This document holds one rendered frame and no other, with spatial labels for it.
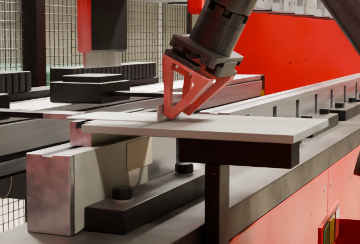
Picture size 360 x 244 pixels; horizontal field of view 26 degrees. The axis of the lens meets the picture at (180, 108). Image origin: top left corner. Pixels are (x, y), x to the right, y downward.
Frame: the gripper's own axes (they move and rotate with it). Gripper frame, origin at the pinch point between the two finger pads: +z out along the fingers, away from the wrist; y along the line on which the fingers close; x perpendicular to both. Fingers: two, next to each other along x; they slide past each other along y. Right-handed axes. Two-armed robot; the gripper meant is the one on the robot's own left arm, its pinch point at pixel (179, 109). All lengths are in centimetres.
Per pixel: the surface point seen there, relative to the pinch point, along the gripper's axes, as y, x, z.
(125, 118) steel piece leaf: 2.8, -5.1, 3.8
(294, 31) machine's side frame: -213, -44, 10
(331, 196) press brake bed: -75, 14, 21
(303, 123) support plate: -2.0, 14.6, -6.0
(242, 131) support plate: 8.8, 10.9, -4.2
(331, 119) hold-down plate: -105, 2, 12
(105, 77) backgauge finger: -35.8, -28.1, 12.4
